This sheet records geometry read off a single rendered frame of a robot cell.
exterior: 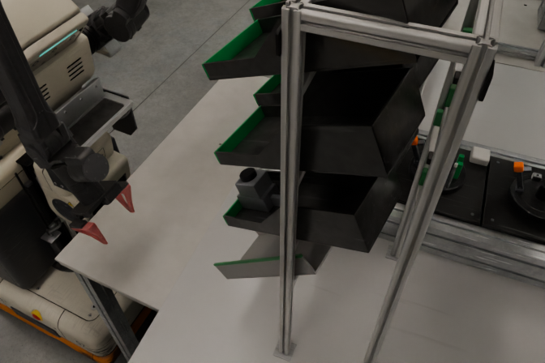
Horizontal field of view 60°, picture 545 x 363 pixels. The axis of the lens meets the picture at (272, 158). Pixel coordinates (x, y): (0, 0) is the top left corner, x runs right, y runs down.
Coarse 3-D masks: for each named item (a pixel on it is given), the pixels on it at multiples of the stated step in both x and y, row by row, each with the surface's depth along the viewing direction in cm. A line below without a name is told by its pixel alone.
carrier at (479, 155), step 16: (464, 160) 125; (480, 160) 123; (400, 176) 121; (448, 176) 119; (464, 176) 119; (480, 176) 121; (448, 192) 117; (464, 192) 118; (480, 192) 118; (448, 208) 114; (464, 208) 114; (480, 208) 114
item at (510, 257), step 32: (512, 160) 126; (544, 160) 126; (384, 224) 117; (448, 224) 113; (480, 224) 114; (448, 256) 116; (480, 256) 112; (512, 256) 108; (544, 256) 106; (544, 288) 111
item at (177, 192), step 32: (224, 96) 162; (192, 128) 151; (224, 128) 151; (160, 160) 141; (192, 160) 141; (160, 192) 133; (192, 192) 133; (224, 192) 133; (96, 224) 125; (128, 224) 125; (160, 224) 125; (192, 224) 125; (64, 256) 119; (96, 256) 119; (128, 256) 118; (160, 256) 118; (128, 288) 112; (160, 288) 112
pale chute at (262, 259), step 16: (256, 240) 105; (272, 240) 99; (256, 256) 98; (272, 256) 93; (304, 256) 85; (320, 256) 81; (224, 272) 98; (240, 272) 94; (256, 272) 90; (272, 272) 86; (304, 272) 80
